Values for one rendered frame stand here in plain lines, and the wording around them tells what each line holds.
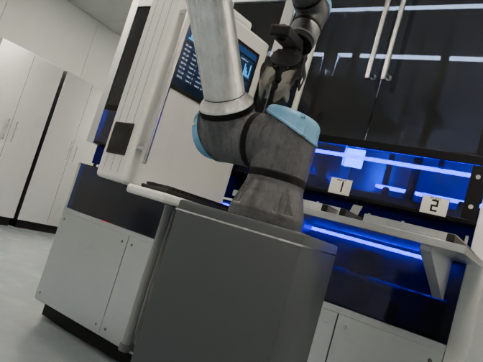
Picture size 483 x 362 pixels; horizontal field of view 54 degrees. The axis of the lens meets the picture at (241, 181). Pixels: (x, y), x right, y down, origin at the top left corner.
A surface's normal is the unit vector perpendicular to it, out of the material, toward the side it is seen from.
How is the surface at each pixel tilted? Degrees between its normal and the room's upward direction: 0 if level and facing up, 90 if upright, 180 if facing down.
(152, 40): 90
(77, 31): 90
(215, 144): 133
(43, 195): 90
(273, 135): 90
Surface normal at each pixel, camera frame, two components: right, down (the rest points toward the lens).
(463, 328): -0.53, -0.24
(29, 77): 0.80, 0.18
